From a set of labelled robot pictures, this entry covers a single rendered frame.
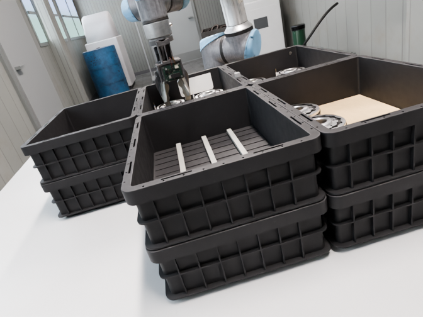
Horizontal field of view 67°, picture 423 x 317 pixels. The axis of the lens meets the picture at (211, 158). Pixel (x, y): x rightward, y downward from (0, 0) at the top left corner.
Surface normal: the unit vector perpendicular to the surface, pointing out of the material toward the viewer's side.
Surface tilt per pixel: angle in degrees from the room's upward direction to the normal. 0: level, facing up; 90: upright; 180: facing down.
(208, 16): 90
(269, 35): 90
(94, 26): 72
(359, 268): 0
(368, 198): 90
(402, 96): 90
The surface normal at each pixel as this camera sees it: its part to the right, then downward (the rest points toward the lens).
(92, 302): -0.23, -0.88
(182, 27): 0.18, 0.38
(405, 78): -0.96, 0.28
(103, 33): 0.04, 0.11
